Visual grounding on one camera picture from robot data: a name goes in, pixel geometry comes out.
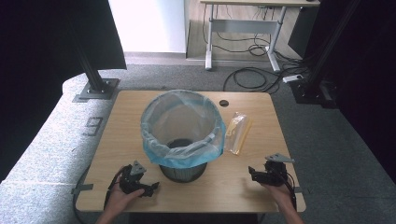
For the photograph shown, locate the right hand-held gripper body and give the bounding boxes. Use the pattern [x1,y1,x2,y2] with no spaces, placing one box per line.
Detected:
[262,152,295,188]

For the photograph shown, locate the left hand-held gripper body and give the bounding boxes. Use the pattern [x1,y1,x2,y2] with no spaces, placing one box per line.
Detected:
[118,160,148,196]

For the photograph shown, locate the black mesh trash bin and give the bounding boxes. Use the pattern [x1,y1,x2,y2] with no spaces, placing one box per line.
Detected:
[159,138,208,184]

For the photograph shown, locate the blue plastic trash bag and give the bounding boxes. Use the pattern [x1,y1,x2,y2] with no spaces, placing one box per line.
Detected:
[139,89,227,170]

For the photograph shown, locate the clear packet with yellow sticks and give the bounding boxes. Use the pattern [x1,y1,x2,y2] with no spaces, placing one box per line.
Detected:
[223,111,253,156]

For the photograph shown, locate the person's right hand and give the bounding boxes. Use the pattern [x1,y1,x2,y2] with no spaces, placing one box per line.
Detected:
[261,182,296,209]

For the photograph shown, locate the person's left hand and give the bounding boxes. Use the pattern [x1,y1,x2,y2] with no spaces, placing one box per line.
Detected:
[104,183,146,219]

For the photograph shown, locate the grey tape strip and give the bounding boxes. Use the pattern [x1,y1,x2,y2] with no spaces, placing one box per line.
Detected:
[71,183,94,196]

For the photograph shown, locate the white power strip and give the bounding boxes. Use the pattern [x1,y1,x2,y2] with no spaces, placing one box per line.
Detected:
[282,74,304,84]

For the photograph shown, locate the black metal stand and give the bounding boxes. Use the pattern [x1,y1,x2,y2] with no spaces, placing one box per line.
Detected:
[65,17,120,101]
[289,0,363,109]

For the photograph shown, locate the black curtain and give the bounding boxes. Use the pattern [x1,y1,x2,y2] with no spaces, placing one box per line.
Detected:
[0,0,128,183]
[306,0,396,185]

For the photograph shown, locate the black computer case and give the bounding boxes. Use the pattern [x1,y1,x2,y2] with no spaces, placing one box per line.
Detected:
[287,6,320,59]

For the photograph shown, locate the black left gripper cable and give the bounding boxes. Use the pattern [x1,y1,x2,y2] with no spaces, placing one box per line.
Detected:
[103,164,132,211]

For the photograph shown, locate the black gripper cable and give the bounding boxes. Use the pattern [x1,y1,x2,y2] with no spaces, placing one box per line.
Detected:
[103,164,132,211]
[278,169,298,211]

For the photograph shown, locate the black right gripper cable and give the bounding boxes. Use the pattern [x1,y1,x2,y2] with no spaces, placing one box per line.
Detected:
[278,169,298,211]

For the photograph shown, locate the black coiled floor cable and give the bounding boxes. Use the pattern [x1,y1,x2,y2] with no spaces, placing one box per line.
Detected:
[222,66,283,95]

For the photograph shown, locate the black cables under desk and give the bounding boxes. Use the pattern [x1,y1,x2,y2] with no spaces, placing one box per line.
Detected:
[202,4,275,58]

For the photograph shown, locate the white desk frame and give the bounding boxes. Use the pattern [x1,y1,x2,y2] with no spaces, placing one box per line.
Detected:
[199,0,321,74]

